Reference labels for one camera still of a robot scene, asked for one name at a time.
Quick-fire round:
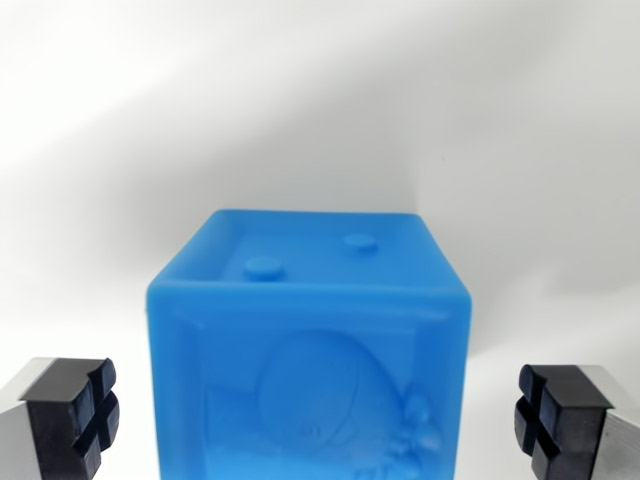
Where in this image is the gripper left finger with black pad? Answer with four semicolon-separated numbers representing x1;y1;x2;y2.
0;356;122;480

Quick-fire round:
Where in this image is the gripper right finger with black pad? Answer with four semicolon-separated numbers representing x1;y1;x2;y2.
512;363;640;480

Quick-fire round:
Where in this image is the blue cube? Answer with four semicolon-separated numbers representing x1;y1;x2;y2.
145;208;473;480

